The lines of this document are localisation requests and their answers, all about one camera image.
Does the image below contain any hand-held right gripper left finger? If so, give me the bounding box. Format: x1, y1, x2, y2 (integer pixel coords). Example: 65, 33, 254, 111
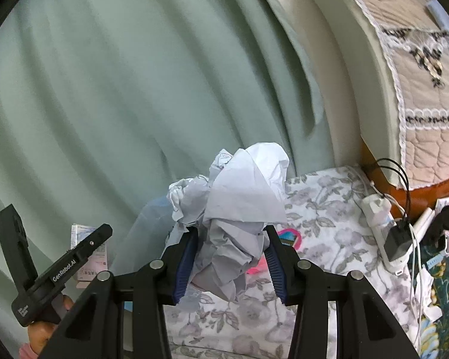
37, 228, 200, 359

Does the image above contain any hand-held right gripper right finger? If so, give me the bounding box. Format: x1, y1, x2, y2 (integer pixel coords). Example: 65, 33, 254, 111
264, 224, 421, 359

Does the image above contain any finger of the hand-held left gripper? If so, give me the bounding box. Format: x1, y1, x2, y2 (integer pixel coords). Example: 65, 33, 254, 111
65, 223, 113, 270
0, 204, 38, 292

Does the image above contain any small white box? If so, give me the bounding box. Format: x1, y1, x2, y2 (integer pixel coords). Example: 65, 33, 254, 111
70, 223, 111, 290

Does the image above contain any white paper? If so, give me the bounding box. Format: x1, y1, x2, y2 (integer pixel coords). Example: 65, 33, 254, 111
166, 142, 290, 302

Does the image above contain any person's left hand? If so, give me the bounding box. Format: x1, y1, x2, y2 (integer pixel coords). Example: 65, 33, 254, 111
26, 293, 75, 356

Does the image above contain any pink plastic hair accessory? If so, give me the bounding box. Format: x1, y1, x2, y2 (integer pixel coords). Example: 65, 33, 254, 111
245, 258, 272, 275

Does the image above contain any white power strip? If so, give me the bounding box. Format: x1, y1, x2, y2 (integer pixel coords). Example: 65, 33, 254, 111
360, 192, 406, 275

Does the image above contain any black charger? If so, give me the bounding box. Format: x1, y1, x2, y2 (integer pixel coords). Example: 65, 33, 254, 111
382, 226, 414, 262

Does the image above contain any white power bank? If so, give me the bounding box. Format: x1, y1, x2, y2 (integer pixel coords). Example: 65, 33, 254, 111
412, 207, 435, 236

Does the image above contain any green curtain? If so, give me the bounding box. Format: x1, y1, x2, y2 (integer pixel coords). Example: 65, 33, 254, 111
0, 0, 326, 345

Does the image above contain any green floral cloth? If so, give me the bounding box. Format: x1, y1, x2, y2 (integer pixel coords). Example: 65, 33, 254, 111
419, 247, 449, 359

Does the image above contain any black device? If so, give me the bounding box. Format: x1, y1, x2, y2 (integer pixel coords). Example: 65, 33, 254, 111
421, 206, 449, 245

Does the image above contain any beige quilted lace cover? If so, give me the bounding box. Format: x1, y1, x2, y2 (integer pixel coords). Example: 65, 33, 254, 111
329, 0, 449, 191

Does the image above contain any white cable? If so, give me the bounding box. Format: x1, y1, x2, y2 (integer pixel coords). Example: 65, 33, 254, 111
408, 232, 435, 348

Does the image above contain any black cable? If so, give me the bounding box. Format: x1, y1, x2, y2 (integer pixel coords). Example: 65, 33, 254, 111
374, 158, 412, 229

